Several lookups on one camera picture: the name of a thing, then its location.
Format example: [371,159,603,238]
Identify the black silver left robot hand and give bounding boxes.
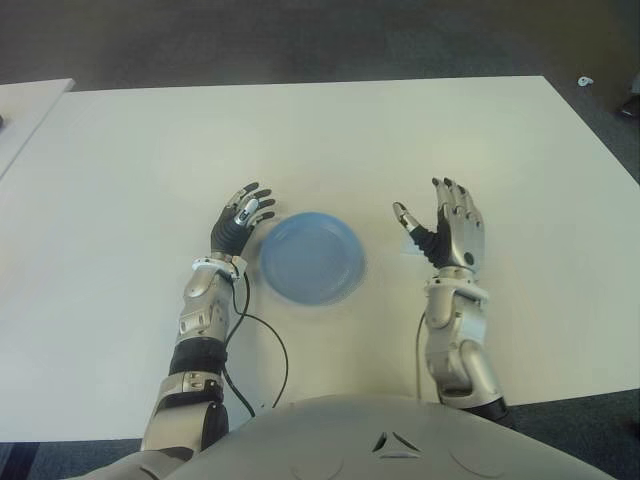
[209,180,277,259]

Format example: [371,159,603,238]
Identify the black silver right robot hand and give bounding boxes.
[392,175,489,275]

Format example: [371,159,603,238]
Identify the blue round plate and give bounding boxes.
[258,211,367,305]

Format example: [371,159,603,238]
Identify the grey robot torso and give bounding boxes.
[84,394,616,480]

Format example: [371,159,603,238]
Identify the white side table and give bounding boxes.
[0,77,75,180]

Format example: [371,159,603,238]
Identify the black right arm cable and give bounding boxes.
[414,312,426,401]

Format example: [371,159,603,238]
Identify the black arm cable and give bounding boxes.
[222,272,290,416]
[414,312,426,401]

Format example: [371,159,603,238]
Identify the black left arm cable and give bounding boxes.
[222,272,290,416]

